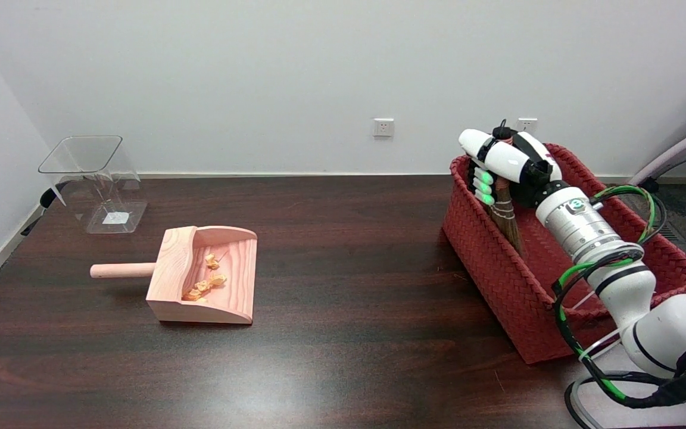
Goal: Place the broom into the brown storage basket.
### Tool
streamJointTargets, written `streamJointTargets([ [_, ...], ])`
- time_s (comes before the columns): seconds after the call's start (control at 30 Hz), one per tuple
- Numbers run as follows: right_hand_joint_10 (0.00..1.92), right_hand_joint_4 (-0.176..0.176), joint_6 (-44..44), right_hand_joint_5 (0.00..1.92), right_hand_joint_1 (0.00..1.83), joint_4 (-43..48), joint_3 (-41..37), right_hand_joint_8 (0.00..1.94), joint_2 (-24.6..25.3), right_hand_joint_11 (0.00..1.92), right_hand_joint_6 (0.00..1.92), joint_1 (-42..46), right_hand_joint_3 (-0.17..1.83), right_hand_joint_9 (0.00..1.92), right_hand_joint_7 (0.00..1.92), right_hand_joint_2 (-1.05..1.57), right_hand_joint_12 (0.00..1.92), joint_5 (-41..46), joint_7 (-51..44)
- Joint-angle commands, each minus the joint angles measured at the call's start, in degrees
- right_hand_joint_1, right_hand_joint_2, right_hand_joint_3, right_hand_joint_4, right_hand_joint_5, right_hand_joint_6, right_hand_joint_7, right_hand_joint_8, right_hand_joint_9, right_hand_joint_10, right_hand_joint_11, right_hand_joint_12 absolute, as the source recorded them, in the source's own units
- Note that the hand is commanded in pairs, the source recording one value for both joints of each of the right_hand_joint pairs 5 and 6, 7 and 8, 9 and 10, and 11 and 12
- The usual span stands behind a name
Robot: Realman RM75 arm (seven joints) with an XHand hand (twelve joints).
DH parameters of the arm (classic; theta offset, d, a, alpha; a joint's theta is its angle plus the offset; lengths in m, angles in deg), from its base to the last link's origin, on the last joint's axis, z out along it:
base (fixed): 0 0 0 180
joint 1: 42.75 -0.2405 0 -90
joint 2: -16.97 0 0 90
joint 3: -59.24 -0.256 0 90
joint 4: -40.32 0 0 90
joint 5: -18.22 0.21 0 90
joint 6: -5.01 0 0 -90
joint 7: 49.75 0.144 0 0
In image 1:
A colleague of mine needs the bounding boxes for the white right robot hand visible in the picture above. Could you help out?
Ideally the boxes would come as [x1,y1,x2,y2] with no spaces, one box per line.
[458,128,565,209]

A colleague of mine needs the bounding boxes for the small brown straw broom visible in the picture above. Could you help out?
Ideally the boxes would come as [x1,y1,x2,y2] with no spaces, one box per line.
[491,119,526,258]

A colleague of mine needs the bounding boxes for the red-brown woven storage basket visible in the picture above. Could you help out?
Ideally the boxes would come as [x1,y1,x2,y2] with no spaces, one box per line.
[441,142,686,365]

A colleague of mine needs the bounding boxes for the white zip tie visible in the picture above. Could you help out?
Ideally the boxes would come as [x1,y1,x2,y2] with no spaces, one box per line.
[568,291,597,312]
[578,332,621,360]

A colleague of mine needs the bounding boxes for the grey office chair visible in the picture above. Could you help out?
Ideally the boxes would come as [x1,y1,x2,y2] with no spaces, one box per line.
[628,116,686,272]

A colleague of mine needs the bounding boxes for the black floor vent grille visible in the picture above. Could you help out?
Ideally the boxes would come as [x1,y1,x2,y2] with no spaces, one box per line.
[656,222,686,245]

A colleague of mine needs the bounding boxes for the pink wooden dustpan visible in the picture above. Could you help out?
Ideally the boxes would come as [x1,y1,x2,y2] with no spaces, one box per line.
[89,225,258,325]

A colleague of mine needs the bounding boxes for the clear acrylic container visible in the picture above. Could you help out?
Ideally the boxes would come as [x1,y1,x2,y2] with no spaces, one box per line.
[38,135,148,234]

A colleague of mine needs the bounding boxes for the green and black cable bundle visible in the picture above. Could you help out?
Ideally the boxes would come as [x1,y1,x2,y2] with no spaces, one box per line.
[551,184,686,412]

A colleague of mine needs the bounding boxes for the grey and black cable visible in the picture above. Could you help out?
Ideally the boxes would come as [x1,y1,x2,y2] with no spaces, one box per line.
[564,371,677,429]

